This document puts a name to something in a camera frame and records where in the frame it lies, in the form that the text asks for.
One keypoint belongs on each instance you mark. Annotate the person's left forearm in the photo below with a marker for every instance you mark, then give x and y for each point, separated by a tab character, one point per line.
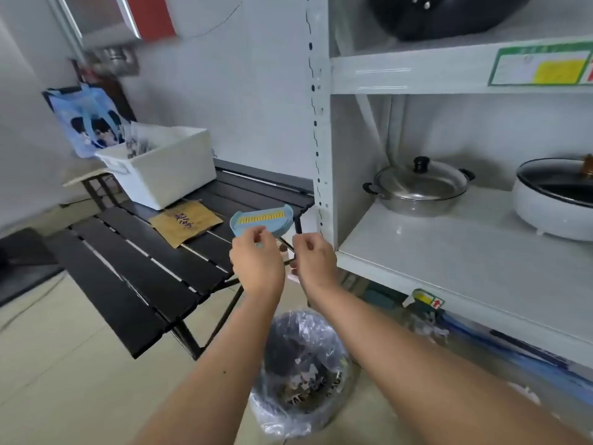
217	375

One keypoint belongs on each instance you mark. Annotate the blue printed tote bag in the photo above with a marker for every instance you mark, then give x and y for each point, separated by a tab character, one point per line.
85	122

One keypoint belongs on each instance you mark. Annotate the metal wall fixture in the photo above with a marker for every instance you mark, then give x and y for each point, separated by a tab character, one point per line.
113	59

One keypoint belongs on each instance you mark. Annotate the white wall pipe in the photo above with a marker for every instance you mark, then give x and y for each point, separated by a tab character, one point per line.
391	129

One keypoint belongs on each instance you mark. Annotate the person's right hand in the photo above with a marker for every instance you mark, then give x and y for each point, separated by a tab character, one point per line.
315	263

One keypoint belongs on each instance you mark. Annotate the person's right forearm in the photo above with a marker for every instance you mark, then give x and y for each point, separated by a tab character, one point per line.
417	375

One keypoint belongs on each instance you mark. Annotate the stainless steel pot with lid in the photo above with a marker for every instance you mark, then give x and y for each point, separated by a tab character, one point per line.
419	187

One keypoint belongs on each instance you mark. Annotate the black slatted folding table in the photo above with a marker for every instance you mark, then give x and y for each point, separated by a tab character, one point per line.
139	282

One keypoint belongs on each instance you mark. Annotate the brown paper envelope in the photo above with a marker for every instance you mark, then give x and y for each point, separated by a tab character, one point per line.
185	222

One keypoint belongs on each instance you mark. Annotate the white plastic storage box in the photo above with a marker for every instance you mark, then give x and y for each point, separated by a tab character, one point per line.
162	171

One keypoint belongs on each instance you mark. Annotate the person's left hand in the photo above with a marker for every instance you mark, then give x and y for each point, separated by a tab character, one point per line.
257	266

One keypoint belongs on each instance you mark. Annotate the blue white printed carton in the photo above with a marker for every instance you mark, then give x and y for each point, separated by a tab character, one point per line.
509	347

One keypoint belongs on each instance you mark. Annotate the black bin with plastic liner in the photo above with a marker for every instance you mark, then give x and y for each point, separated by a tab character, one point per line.
301	370

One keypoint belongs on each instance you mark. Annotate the white electric pot with lid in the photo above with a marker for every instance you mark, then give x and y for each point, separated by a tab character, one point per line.
551	215

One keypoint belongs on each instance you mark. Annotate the white metal shelf rack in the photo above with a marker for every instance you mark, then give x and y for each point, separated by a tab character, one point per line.
440	259

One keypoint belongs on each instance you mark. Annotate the peeling green yellow price label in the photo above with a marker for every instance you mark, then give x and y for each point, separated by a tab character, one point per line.
426	298

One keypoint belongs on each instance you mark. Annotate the black frying pan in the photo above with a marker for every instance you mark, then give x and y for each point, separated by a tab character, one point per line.
444	13

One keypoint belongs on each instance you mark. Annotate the red grey wall cabinet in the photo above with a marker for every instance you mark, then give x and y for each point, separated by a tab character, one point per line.
134	13

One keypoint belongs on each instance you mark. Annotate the large green yellow shelf label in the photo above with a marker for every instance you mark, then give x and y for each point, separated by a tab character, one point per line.
542	67

